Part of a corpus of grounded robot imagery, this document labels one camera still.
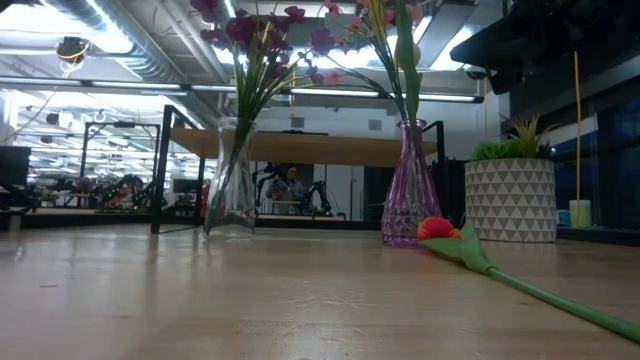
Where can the person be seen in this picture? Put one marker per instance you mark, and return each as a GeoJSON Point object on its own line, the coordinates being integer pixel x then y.
{"type": "Point", "coordinates": [287, 187]}

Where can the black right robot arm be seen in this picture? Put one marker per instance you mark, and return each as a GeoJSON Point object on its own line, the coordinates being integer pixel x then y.
{"type": "Point", "coordinates": [600, 25]}

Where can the pink blossom flower bunch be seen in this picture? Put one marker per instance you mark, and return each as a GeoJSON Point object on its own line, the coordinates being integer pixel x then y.
{"type": "Point", "coordinates": [372, 30]}

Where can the pink glass vase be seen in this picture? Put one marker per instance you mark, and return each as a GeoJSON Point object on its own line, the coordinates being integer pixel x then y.
{"type": "Point", "coordinates": [410, 200]}

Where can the clear glass vase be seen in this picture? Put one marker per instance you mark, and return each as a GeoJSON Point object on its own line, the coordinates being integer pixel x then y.
{"type": "Point", "coordinates": [230, 200]}

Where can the succulent in triangle-patterned pot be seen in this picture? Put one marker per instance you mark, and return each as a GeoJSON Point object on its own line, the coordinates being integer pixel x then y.
{"type": "Point", "coordinates": [510, 200]}

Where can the wooden shelf with black legs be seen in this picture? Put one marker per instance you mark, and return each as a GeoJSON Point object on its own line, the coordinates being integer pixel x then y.
{"type": "Point", "coordinates": [310, 147]}

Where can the black background robot arm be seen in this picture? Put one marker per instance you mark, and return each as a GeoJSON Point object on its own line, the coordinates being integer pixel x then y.
{"type": "Point", "coordinates": [262, 175]}
{"type": "Point", "coordinates": [317, 195]}

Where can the pale green cup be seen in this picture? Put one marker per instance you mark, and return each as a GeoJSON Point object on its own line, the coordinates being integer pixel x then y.
{"type": "Point", "coordinates": [580, 214]}

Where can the black monitor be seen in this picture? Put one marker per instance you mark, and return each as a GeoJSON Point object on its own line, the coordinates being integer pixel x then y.
{"type": "Point", "coordinates": [14, 165]}

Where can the ceiling dome camera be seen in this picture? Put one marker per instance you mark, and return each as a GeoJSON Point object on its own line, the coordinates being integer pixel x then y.
{"type": "Point", "coordinates": [71, 50]}

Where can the long ceiling light bar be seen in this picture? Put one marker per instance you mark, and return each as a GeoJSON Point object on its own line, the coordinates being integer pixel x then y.
{"type": "Point", "coordinates": [150, 86]}

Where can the purple artificial flower bunch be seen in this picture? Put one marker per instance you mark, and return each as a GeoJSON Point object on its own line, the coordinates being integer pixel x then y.
{"type": "Point", "coordinates": [245, 30]}

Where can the orange artificial tulip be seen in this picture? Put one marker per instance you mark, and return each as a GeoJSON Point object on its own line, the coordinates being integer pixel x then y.
{"type": "Point", "coordinates": [470, 250]}

